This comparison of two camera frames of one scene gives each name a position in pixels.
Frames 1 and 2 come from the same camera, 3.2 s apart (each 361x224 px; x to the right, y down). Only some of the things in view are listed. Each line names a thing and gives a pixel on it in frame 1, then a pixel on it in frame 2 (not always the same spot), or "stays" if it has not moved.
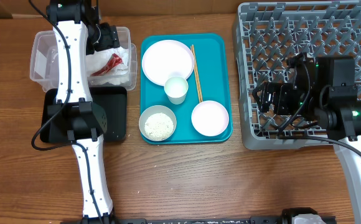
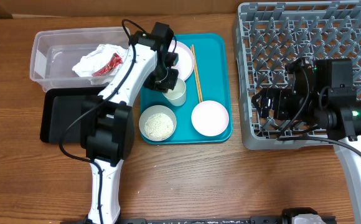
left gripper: [112, 37] → [165, 84]
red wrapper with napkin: [119, 74] stays
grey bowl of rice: [157, 123] stays
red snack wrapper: [114, 60] stays
